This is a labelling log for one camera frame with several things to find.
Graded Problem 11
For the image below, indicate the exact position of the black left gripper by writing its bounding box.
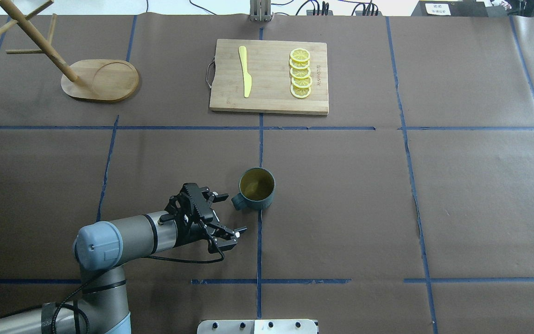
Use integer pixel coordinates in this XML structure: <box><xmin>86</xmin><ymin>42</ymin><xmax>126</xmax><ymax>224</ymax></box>
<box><xmin>159</xmin><ymin>183</ymin><xmax>248</xmax><ymax>254</ymax></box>

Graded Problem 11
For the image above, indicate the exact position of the dark teal mug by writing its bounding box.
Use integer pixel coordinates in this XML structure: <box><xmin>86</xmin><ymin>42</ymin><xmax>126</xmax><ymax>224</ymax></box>
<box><xmin>231</xmin><ymin>167</ymin><xmax>276</xmax><ymax>211</ymax></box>

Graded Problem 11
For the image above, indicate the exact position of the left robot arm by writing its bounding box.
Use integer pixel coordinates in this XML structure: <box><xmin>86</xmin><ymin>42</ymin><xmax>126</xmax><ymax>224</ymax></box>
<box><xmin>0</xmin><ymin>183</ymin><xmax>246</xmax><ymax>334</ymax></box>

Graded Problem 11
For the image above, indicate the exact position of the wooden cup rack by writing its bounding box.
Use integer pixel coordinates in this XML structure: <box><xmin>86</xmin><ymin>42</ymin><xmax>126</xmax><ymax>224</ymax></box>
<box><xmin>0</xmin><ymin>0</ymin><xmax>140</xmax><ymax>103</ymax></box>

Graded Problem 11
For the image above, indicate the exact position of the yellow plastic knife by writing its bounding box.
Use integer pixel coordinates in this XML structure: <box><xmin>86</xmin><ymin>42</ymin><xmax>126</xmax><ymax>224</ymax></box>
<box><xmin>239</xmin><ymin>45</ymin><xmax>252</xmax><ymax>98</ymax></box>

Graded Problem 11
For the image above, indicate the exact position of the lemon slice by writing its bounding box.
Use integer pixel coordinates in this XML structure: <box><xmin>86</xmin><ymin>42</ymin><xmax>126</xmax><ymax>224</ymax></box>
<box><xmin>290</xmin><ymin>84</ymin><xmax>312</xmax><ymax>99</ymax></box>
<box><xmin>289</xmin><ymin>59</ymin><xmax>310</xmax><ymax>70</ymax></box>
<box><xmin>290</xmin><ymin>76</ymin><xmax>313</xmax><ymax>89</ymax></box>
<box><xmin>289</xmin><ymin>47</ymin><xmax>311</xmax><ymax>63</ymax></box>
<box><xmin>290</xmin><ymin>68</ymin><xmax>311</xmax><ymax>79</ymax></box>

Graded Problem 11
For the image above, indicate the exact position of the bamboo cutting board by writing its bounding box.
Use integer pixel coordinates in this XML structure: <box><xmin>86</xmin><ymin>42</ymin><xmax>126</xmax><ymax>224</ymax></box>
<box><xmin>209</xmin><ymin>39</ymin><xmax>329</xmax><ymax>116</ymax></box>

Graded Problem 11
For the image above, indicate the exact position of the black power strip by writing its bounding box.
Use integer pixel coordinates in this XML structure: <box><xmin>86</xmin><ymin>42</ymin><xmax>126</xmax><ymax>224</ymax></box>
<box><xmin>295</xmin><ymin>0</ymin><xmax>383</xmax><ymax>17</ymax></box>

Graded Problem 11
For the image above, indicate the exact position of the black box with label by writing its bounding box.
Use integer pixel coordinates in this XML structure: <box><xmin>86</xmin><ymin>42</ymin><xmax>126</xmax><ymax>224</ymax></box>
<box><xmin>411</xmin><ymin>0</ymin><xmax>488</xmax><ymax>17</ymax></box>

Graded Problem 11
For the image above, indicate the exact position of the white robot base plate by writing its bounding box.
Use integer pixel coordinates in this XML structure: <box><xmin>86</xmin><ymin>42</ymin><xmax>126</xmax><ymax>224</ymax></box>
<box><xmin>197</xmin><ymin>319</ymin><xmax>319</xmax><ymax>334</ymax></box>

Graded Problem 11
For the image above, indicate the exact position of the aluminium frame post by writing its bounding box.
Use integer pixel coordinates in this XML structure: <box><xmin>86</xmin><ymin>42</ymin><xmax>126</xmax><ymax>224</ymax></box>
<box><xmin>249</xmin><ymin>0</ymin><xmax>273</xmax><ymax>22</ymax></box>

